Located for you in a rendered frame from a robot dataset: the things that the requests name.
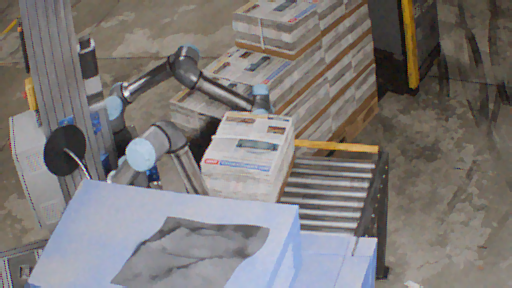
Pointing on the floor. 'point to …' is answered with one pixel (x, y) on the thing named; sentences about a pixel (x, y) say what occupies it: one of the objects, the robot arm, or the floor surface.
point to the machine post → (364, 253)
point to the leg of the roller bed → (382, 232)
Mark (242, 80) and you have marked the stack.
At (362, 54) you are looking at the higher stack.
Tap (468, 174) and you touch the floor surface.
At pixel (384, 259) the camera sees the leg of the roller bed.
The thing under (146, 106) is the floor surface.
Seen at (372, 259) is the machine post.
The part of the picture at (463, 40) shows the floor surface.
